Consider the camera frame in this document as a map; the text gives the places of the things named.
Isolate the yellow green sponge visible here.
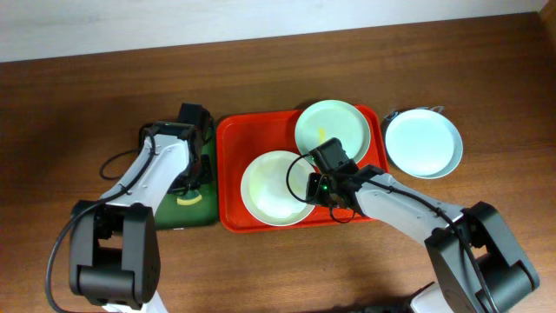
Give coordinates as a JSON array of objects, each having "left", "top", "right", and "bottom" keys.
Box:
[{"left": 176, "top": 194, "right": 202, "bottom": 206}]

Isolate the white plate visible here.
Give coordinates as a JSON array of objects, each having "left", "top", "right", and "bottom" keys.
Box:
[{"left": 241, "top": 150, "right": 314, "bottom": 227}]

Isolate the light blue plate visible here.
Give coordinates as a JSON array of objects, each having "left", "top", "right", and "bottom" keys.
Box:
[{"left": 381, "top": 108, "right": 464, "bottom": 179}]

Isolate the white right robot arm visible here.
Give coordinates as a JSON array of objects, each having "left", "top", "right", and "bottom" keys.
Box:
[{"left": 307, "top": 165, "right": 539, "bottom": 312}]

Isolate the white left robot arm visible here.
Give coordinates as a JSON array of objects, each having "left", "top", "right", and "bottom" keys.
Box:
[{"left": 69, "top": 121, "right": 214, "bottom": 312}]

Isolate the dark green tray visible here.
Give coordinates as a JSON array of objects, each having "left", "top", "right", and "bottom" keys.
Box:
[{"left": 137, "top": 122, "right": 218, "bottom": 230}]

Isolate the red plastic tray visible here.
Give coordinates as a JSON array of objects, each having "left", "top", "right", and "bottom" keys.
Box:
[{"left": 215, "top": 104, "right": 389, "bottom": 233}]

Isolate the light green plate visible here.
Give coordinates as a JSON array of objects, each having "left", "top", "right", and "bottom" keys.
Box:
[{"left": 295, "top": 100, "right": 372, "bottom": 162}]

